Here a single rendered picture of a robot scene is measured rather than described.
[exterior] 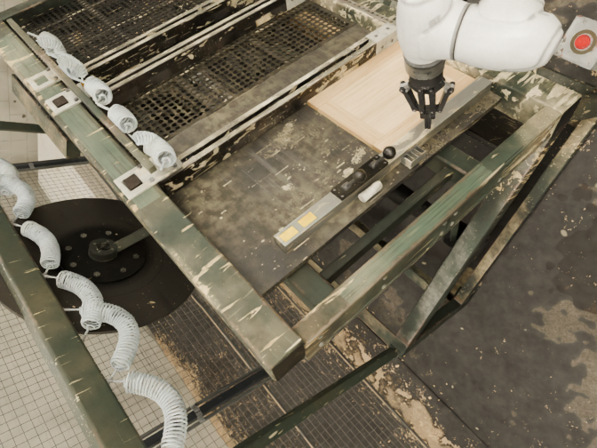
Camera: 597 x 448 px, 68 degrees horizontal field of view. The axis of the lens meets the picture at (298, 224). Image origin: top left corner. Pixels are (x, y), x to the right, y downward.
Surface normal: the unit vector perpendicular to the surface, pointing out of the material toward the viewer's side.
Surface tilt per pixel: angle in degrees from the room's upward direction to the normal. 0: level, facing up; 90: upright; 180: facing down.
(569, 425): 0
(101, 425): 90
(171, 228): 60
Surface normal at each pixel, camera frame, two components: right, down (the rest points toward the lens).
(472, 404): -0.69, 0.22
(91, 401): 0.30, -0.78
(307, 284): -0.09, -0.57
